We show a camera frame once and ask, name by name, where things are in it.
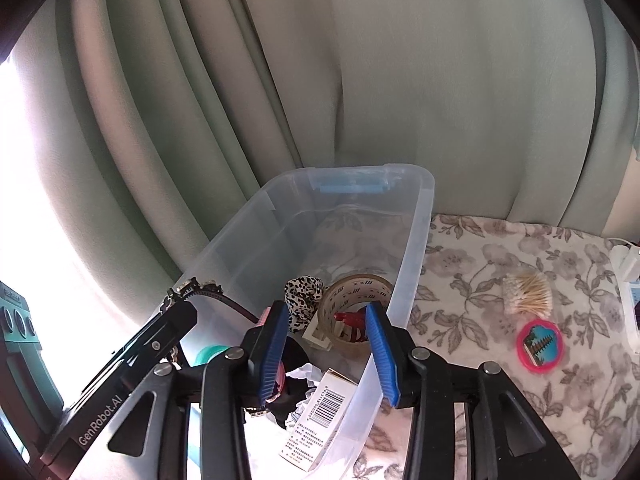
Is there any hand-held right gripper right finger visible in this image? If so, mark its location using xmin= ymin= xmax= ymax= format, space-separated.
xmin=365 ymin=301 xmax=576 ymax=480

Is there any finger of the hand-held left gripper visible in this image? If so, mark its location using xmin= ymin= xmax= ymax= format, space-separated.
xmin=114 ymin=303 xmax=199 ymax=376

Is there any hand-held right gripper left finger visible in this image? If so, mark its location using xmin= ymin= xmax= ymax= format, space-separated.
xmin=75 ymin=301 xmax=292 ymax=480

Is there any teal hair clip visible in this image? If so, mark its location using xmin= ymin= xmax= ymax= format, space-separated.
xmin=192 ymin=344 xmax=230 ymax=369

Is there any leopard print scrunchie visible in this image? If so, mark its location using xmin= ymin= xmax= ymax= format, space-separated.
xmin=284 ymin=275 xmax=329 ymax=336

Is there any small white cardboard box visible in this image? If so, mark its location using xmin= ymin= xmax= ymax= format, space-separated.
xmin=278 ymin=367 xmax=359 ymax=472

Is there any clear packing tape roll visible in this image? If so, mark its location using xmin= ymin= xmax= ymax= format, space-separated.
xmin=317 ymin=274 xmax=395 ymax=359

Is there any clear plastic storage container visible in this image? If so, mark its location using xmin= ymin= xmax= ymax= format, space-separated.
xmin=172 ymin=162 xmax=436 ymax=480

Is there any black cloth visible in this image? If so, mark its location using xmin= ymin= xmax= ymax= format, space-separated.
xmin=267 ymin=337 xmax=311 ymax=431

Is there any crumpled white paper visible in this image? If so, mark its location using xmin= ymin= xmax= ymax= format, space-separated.
xmin=285 ymin=362 xmax=326 ymax=426

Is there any small white digital device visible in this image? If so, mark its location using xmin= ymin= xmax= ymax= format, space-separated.
xmin=305 ymin=320 xmax=334 ymax=352

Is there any red hair clip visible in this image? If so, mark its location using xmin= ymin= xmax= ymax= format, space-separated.
xmin=334 ymin=311 xmax=371 ymax=344

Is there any pink round compact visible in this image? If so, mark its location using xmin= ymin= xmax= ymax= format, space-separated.
xmin=516 ymin=317 xmax=566 ymax=372

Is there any cotton swabs bundle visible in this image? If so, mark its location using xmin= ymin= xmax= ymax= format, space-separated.
xmin=501 ymin=271 xmax=555 ymax=317

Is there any white power strip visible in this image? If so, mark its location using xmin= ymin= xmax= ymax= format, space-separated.
xmin=619 ymin=280 xmax=640 ymax=334

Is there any white charger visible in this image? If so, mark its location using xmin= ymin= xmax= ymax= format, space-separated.
xmin=610 ymin=245 xmax=640 ymax=281

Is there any grey-green curtain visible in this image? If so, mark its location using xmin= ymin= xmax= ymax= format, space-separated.
xmin=50 ymin=0 xmax=640 ymax=281

